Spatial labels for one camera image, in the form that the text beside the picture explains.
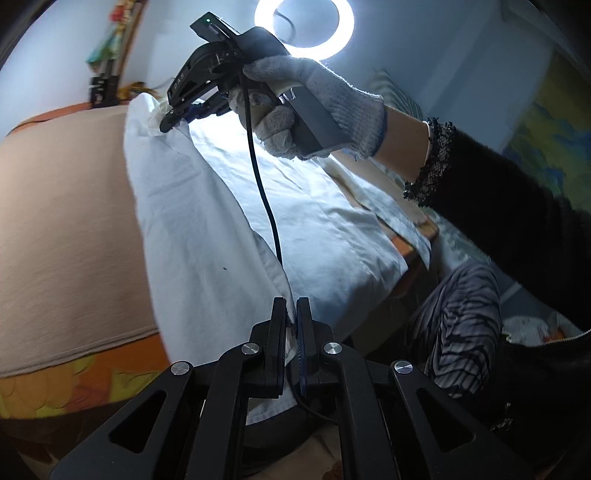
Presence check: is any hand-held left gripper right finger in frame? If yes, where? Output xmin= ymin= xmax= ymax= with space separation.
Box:
xmin=295 ymin=296 xmax=539 ymax=480

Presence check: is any black ring light cable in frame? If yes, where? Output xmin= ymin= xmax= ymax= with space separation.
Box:
xmin=272 ymin=8 xmax=297 ymax=45

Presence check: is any white shirt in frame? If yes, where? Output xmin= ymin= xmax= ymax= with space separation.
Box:
xmin=124 ymin=92 xmax=437 ymax=428

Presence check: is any striped pillow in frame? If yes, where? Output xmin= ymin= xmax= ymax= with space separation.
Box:
xmin=368 ymin=69 xmax=424 ymax=121

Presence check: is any person's right hand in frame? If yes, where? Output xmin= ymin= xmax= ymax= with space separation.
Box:
xmin=228 ymin=54 xmax=387 ymax=161

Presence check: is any white ring light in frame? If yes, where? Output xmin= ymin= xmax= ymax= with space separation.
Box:
xmin=254 ymin=0 xmax=355 ymax=61

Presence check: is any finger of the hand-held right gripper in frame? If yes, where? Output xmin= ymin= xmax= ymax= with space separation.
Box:
xmin=185 ymin=87 xmax=232 ymax=123
xmin=159 ymin=41 xmax=242 ymax=134

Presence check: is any colourful patterned cloth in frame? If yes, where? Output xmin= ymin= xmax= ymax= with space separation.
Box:
xmin=85 ymin=0 xmax=145 ymax=66

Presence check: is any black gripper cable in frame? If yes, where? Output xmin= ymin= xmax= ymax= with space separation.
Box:
xmin=240 ymin=69 xmax=284 ymax=266

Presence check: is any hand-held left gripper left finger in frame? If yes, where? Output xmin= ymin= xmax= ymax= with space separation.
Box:
xmin=48 ymin=298 xmax=287 ymax=480

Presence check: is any beige blanket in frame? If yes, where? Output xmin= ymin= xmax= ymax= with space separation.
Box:
xmin=0 ymin=104 xmax=163 ymax=380

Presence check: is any person's right forearm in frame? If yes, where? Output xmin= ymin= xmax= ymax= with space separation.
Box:
xmin=372 ymin=107 xmax=591 ymax=333

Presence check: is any yellow green crumpled cloth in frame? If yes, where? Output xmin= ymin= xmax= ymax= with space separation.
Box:
xmin=117 ymin=80 xmax=154 ymax=100

